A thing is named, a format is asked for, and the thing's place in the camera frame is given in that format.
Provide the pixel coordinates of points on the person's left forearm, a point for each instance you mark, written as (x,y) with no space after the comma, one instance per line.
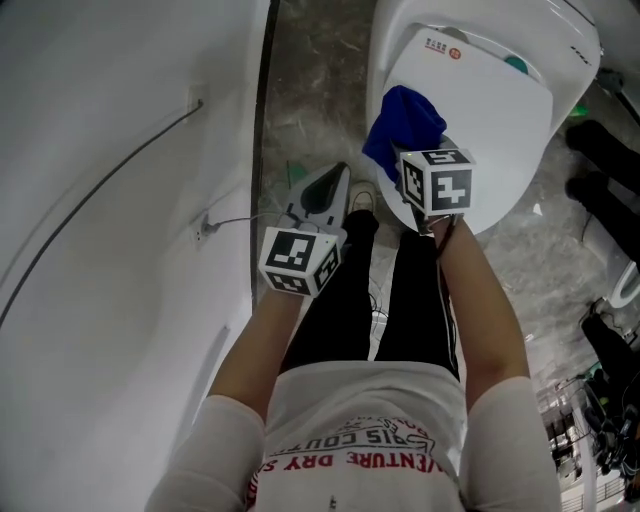
(255,355)

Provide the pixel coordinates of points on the green plastic piece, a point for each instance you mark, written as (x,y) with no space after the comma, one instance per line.
(297,172)

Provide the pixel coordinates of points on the person's right forearm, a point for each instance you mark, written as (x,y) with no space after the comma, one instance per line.
(480,310)

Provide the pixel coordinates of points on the person's white shoe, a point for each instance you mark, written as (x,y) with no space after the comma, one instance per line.
(363,196)

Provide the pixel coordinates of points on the blue cloth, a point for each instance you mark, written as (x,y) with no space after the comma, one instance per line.
(405,125)

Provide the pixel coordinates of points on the white toilet lid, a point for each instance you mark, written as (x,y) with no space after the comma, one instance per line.
(490,125)

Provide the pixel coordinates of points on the white wall plate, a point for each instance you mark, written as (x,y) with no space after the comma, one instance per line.
(196,97)

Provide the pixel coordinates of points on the white wall socket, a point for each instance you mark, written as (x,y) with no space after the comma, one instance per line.
(201,232)

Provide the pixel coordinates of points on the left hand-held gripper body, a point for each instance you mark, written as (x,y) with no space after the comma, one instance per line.
(287,252)

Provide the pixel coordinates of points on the white toilet body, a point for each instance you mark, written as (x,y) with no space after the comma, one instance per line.
(565,75)

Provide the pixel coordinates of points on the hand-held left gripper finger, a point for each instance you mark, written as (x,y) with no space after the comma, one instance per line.
(295,209)
(337,216)

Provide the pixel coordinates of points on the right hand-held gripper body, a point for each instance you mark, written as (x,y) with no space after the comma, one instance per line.
(450,182)

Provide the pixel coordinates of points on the person's black trousers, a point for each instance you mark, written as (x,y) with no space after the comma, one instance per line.
(340,310)

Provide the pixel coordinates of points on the person's white printed shirt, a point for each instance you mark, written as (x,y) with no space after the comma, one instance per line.
(360,440)

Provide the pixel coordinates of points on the small white toilet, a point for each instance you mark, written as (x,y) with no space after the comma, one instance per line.
(625,285)

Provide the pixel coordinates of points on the cluttered electronic equipment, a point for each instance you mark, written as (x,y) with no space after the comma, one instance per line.
(595,440)

